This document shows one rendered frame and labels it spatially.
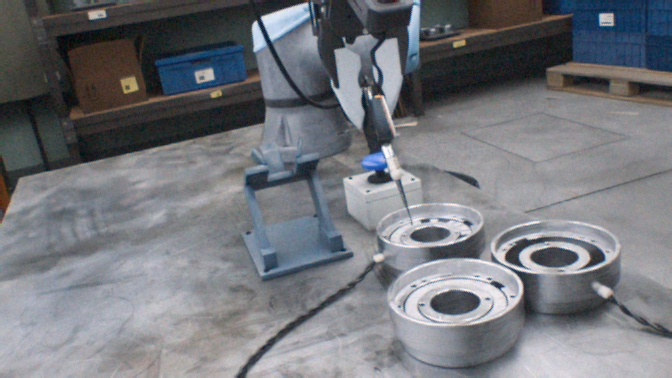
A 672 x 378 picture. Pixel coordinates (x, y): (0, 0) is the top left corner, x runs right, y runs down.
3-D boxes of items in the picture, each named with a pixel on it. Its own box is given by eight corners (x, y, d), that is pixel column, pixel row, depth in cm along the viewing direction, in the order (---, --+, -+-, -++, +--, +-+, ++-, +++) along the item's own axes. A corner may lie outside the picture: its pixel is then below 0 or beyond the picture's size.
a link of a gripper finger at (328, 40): (361, 83, 70) (357, -1, 67) (367, 86, 68) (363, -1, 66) (319, 88, 69) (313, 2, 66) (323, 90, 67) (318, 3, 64)
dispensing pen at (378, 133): (403, 218, 65) (353, 69, 69) (393, 228, 69) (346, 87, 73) (423, 213, 65) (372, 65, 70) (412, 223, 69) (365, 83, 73)
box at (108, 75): (162, 99, 384) (146, 34, 372) (75, 118, 367) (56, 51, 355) (151, 90, 419) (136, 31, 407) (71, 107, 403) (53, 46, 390)
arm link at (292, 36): (269, 87, 114) (255, 7, 109) (346, 77, 112) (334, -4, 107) (255, 103, 102) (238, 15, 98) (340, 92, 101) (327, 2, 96)
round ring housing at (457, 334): (440, 391, 46) (435, 342, 45) (370, 327, 55) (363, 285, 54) (555, 339, 50) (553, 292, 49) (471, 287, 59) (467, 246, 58)
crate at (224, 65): (240, 73, 433) (233, 39, 426) (249, 81, 398) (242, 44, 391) (160, 88, 422) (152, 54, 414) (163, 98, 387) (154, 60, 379)
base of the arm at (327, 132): (255, 148, 115) (244, 93, 112) (335, 129, 119) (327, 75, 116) (276, 169, 102) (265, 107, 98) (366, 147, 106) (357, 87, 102)
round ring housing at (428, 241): (453, 229, 72) (450, 194, 70) (508, 266, 62) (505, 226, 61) (365, 255, 69) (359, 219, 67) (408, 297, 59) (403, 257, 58)
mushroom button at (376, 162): (405, 195, 76) (400, 155, 75) (374, 204, 75) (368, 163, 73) (391, 186, 80) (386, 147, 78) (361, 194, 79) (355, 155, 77)
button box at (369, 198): (425, 216, 76) (421, 176, 74) (369, 231, 74) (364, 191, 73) (396, 196, 83) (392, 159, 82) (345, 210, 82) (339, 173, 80)
